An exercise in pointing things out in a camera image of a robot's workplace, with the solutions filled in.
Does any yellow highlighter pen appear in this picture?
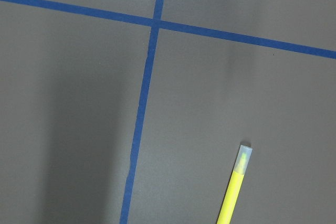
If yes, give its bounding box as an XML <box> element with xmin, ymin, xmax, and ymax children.
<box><xmin>216</xmin><ymin>145</ymin><xmax>253</xmax><ymax>224</ymax></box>

